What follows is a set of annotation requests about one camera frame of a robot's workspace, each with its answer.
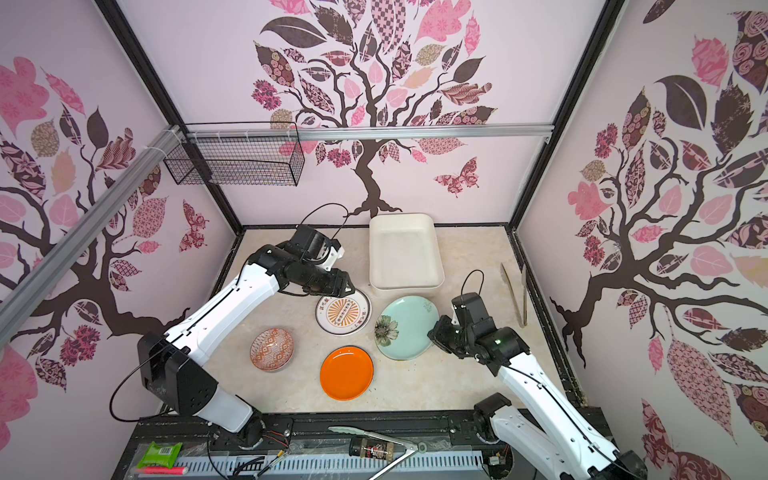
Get mint green flower plate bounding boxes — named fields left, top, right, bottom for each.
left=374, top=296, right=440, bottom=361

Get white plate orange sunburst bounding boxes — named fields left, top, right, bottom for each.
left=315, top=290, right=371, bottom=336

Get white plastic bin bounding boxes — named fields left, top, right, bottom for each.
left=369, top=213, right=445, bottom=294

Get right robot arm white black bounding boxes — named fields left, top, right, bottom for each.
left=428, top=292, right=648, bottom=479

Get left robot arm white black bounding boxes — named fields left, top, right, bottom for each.
left=137, top=225, right=355, bottom=447

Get wooden tongs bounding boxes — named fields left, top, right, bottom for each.
left=501, top=261, right=528, bottom=328

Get red patterned bowl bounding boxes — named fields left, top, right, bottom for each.
left=249, top=328, right=295, bottom=372

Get light green plastic tongs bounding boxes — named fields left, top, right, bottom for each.
left=327, top=425, right=424, bottom=480

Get small brown bottle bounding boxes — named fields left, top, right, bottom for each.
left=348, top=436, right=395, bottom=463

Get green snack packet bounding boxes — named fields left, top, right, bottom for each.
left=137, top=442, right=183, bottom=468

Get pink marker pen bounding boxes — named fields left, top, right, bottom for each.
left=135, top=466, right=188, bottom=476

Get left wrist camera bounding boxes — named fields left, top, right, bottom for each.
left=320, top=244, right=345, bottom=271

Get black wire basket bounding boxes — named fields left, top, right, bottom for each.
left=164, top=120, right=305, bottom=187

